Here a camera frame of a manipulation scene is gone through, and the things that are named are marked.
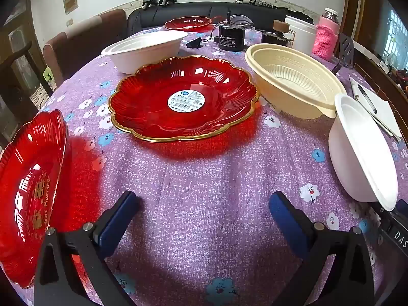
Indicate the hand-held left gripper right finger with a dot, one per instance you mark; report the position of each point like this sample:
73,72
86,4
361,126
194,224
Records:
287,216

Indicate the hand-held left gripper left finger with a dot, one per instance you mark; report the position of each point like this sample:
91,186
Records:
118,220

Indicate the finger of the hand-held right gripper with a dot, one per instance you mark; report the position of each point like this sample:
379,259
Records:
382,213

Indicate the white foam bowl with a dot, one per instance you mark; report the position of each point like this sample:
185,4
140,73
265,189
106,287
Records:
143,57
350,159

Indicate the red plate with gold print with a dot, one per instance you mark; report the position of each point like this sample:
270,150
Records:
19,178

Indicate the gold-rimmed red plate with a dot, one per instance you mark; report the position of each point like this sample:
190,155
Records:
153,108

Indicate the purple floral tablecloth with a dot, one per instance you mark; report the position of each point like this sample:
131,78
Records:
207,181

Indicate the white notepad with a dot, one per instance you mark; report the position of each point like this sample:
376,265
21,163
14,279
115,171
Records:
382,108

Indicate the black pen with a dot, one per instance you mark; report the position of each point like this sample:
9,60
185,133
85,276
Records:
366,98

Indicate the cream plastic bowl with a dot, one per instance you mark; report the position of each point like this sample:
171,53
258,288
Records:
280,89

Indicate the black phone stand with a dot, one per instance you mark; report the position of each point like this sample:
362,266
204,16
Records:
346,49

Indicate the brown upholstered chair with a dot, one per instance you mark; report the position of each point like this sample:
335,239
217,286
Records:
83,44

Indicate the dark jar with cork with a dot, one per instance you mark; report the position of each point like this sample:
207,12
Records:
274,38

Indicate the bottle in pink knit sleeve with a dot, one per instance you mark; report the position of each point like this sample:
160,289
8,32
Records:
323,41

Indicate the dark wooden chair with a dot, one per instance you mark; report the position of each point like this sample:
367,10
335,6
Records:
19,67

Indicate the white plastic bucket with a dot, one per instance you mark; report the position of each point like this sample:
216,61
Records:
301,35

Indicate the black electric motor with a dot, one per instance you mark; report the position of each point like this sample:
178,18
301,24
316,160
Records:
231,38

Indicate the small black adapter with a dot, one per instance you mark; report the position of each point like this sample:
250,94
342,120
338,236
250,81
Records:
194,43

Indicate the clear plastic container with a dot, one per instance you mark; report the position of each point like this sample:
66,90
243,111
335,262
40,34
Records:
244,20

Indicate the small red plate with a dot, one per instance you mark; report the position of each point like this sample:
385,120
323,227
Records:
188,24

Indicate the black leather sofa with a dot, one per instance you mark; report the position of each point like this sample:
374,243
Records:
178,11

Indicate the wall socket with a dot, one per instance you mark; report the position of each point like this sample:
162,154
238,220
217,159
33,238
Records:
69,22

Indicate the small wall plaque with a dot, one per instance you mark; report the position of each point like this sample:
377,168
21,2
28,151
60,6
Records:
70,2

